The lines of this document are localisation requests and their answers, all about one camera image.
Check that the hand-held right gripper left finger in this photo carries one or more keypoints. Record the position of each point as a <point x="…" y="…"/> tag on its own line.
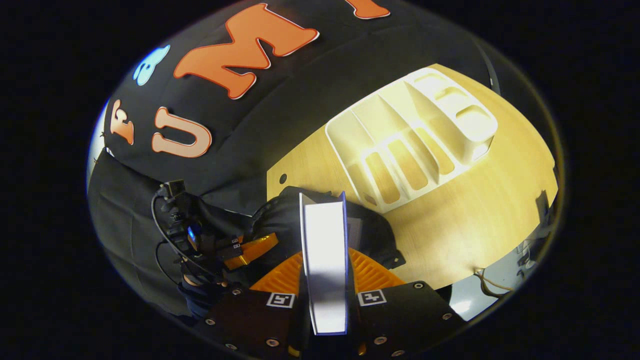
<point x="250" y="320"/>

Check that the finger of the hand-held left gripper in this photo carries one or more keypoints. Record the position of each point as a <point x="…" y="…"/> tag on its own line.
<point x="255" y="247"/>

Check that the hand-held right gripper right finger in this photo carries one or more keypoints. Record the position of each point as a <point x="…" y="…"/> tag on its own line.
<point x="400" y="320"/>

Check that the black schoolbag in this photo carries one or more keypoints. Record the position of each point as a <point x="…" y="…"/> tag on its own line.
<point x="280" y="220"/>

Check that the white bookshelf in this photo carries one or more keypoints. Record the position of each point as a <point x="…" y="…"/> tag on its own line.
<point x="475" y="132"/>

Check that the thin grey pole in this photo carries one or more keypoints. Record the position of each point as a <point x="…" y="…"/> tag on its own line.
<point x="492" y="70"/>

